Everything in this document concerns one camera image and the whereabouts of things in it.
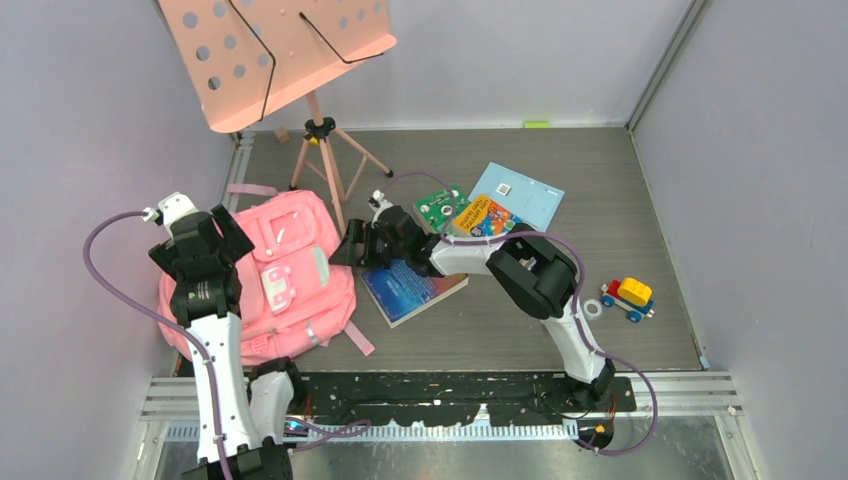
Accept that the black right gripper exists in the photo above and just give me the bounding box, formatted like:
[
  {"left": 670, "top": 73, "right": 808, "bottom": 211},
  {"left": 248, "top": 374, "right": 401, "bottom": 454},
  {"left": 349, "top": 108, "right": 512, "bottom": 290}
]
[{"left": 328, "top": 220, "right": 409, "bottom": 272}]

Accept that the pink student backpack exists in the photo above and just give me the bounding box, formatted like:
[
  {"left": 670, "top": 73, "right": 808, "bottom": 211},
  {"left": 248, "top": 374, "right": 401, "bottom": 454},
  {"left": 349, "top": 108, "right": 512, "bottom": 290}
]
[{"left": 156, "top": 184, "right": 376, "bottom": 367}]

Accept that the yellow treehouse paperback book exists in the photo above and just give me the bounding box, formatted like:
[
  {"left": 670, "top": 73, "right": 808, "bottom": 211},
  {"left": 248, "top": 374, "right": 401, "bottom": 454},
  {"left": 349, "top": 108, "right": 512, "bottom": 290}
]
[{"left": 451, "top": 194, "right": 523, "bottom": 237}]

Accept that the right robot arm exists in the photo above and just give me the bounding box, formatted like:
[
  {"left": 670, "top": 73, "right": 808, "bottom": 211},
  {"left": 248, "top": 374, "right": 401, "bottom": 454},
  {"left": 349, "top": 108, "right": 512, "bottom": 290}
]
[{"left": 329, "top": 205, "right": 636, "bottom": 415}]

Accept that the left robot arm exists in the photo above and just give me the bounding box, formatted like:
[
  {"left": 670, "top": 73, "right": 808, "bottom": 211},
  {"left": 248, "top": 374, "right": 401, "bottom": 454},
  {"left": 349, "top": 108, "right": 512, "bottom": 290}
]
[{"left": 143, "top": 194, "right": 307, "bottom": 479}]

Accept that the blue orange paperback book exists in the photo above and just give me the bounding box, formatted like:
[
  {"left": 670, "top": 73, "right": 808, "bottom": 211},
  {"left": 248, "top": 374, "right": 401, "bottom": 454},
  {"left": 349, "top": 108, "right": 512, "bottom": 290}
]
[{"left": 360, "top": 260, "right": 469, "bottom": 329}]

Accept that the green paperback book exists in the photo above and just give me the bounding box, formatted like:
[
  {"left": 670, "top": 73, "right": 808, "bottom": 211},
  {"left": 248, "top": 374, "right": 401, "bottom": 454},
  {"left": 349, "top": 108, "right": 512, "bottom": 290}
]
[{"left": 413, "top": 185, "right": 470, "bottom": 233}]

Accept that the small wooden block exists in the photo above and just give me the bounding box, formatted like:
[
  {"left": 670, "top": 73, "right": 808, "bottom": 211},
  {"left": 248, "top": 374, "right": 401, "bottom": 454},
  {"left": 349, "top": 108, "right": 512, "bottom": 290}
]
[{"left": 274, "top": 128, "right": 290, "bottom": 144}]

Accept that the pink music stand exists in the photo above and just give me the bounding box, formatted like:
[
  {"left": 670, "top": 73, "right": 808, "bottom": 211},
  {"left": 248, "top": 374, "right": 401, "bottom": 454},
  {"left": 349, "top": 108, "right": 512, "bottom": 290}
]
[{"left": 157, "top": 0, "right": 397, "bottom": 227}]

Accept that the light blue thin notebook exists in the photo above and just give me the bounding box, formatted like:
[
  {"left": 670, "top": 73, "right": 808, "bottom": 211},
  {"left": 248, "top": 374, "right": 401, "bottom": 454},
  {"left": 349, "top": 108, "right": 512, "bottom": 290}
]
[{"left": 468, "top": 162, "right": 565, "bottom": 231}]

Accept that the clear tape roll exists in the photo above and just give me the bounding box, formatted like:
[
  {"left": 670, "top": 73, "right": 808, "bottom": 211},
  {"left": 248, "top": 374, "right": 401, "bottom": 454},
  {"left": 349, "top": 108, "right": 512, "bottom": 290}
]
[{"left": 582, "top": 299, "right": 604, "bottom": 321}]

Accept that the colourful toy train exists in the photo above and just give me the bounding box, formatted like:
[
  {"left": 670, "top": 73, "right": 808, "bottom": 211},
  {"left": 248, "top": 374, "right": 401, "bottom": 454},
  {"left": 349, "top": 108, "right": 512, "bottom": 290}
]
[{"left": 601, "top": 277, "right": 655, "bottom": 323}]

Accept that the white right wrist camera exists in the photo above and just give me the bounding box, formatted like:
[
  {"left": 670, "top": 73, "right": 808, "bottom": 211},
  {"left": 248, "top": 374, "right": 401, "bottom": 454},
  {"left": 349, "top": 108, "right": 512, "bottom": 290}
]
[{"left": 368, "top": 190, "right": 393, "bottom": 223}]

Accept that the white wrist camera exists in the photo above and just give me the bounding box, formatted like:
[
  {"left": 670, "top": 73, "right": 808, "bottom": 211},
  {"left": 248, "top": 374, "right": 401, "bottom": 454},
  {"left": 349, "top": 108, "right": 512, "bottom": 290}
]
[
  {"left": 142, "top": 192, "right": 199, "bottom": 229},
  {"left": 368, "top": 190, "right": 393, "bottom": 223}
]

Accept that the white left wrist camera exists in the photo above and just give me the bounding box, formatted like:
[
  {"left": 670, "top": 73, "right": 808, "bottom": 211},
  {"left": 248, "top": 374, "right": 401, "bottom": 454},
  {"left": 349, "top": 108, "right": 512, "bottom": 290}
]
[{"left": 142, "top": 192, "right": 199, "bottom": 229}]

